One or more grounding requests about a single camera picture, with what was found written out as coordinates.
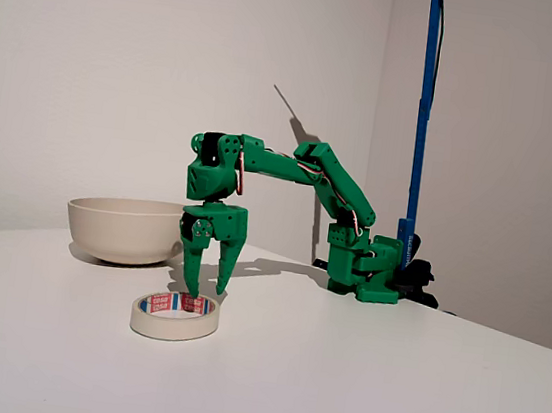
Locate cream masking tape roll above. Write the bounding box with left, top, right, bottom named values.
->
left=127, top=285, right=224, bottom=347

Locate cream round bowl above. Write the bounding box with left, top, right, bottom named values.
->
left=60, top=189, right=190, bottom=272

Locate black pole clamp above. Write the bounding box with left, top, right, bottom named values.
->
left=392, top=231, right=448, bottom=311

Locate blue camera pole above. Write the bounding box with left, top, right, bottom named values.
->
left=392, top=0, right=451, bottom=273

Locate black cable on pole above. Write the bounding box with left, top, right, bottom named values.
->
left=426, top=0, right=451, bottom=116

